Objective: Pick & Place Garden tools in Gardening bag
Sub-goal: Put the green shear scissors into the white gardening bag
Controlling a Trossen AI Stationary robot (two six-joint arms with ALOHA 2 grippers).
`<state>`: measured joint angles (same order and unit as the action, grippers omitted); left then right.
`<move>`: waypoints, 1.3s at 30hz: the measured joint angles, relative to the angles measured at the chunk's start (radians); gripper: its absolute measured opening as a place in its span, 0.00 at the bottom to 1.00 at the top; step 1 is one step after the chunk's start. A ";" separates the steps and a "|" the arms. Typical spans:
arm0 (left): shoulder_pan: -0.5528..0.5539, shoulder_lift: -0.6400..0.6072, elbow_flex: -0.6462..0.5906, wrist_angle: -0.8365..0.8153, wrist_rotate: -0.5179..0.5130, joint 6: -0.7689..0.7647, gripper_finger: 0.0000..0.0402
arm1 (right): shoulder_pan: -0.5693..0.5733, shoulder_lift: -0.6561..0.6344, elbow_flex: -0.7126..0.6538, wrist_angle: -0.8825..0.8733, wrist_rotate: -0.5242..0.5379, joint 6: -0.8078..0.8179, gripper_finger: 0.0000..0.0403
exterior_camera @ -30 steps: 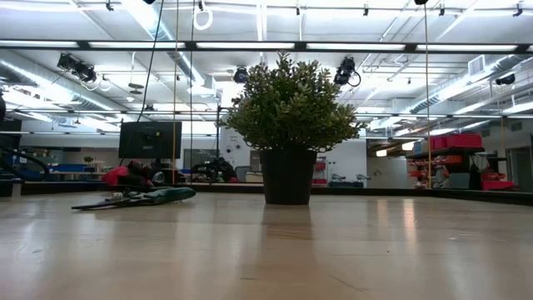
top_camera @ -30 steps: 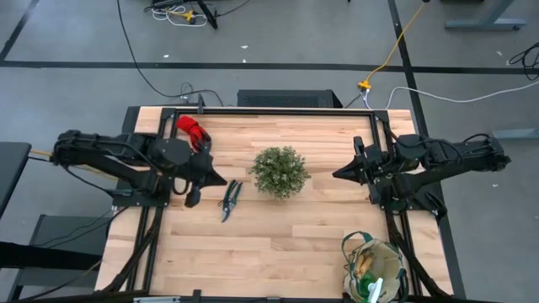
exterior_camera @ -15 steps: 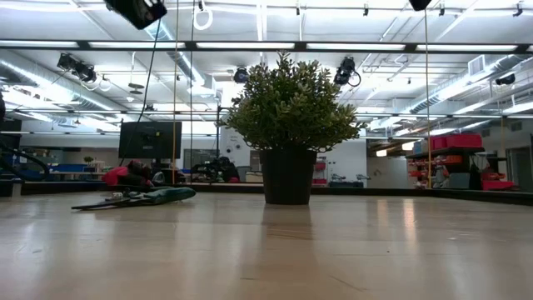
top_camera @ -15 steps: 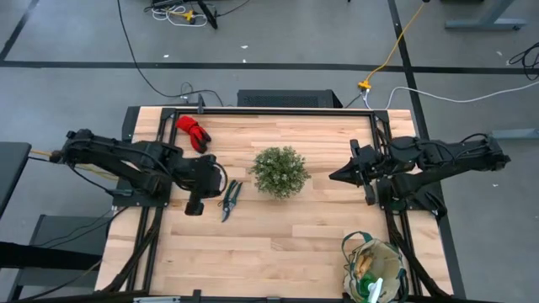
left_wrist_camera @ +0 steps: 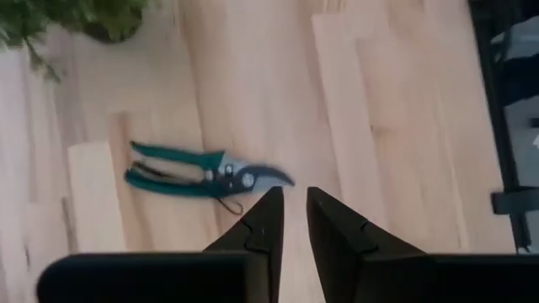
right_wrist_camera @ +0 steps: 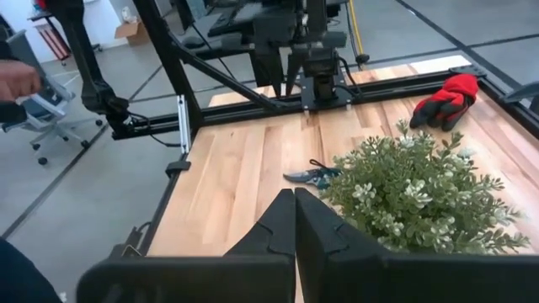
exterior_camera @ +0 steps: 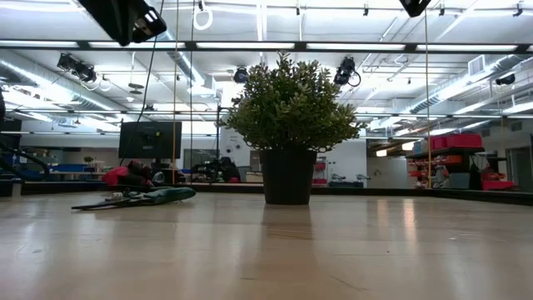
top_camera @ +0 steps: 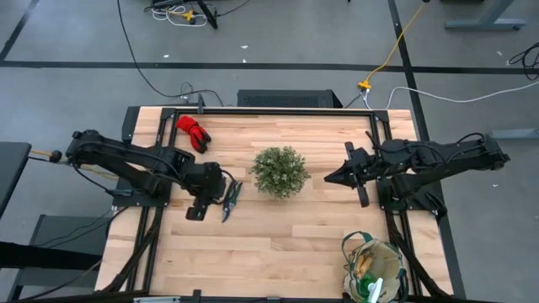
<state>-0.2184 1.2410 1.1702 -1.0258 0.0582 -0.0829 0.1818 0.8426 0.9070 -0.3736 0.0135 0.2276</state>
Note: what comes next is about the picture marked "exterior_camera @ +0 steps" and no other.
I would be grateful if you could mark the black aluminium table frame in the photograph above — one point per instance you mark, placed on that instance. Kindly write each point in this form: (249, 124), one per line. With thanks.
(300, 46)

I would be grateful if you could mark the black robot on bench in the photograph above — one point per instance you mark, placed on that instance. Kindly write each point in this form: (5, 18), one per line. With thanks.
(206, 170)

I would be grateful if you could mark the black ceiling camera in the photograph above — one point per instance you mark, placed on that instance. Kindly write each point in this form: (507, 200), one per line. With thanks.
(240, 76)
(345, 71)
(505, 79)
(77, 68)

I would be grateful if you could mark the silver ventilation duct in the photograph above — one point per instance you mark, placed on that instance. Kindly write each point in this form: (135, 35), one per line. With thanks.
(50, 89)
(458, 83)

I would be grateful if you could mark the green plant in black pot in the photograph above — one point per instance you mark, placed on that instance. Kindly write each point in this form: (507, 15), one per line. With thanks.
(291, 116)

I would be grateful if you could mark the green pruning shears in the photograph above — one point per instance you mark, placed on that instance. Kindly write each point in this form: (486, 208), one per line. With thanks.
(166, 195)

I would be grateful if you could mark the black shelf rack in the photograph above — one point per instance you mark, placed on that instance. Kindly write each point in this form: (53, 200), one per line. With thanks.
(445, 162)

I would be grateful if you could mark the red wall bins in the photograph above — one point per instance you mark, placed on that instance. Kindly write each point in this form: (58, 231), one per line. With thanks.
(320, 173)

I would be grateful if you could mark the red black gardening glove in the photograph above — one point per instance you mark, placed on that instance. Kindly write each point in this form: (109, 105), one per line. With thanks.
(121, 175)

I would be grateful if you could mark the large red storage bin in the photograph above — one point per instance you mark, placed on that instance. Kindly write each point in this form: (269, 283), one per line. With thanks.
(456, 141)

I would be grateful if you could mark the small red storage bin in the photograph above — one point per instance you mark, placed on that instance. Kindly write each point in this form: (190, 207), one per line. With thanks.
(497, 185)

